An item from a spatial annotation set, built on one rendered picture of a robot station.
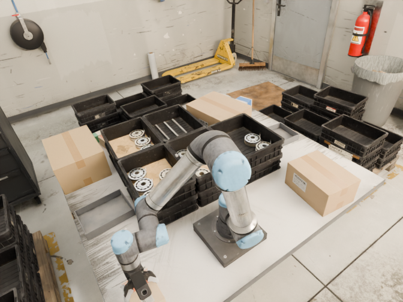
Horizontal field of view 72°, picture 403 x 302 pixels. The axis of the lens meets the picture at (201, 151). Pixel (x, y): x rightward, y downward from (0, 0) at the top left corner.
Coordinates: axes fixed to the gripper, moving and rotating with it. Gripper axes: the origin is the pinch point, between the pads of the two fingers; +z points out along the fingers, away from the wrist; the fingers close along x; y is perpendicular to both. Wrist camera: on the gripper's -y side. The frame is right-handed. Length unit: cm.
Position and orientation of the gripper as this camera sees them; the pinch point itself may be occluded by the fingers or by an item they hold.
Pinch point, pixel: (143, 293)
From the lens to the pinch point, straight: 130.7
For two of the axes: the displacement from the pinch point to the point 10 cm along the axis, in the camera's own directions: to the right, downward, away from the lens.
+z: 0.7, 8.0, 6.0
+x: -8.2, 3.9, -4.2
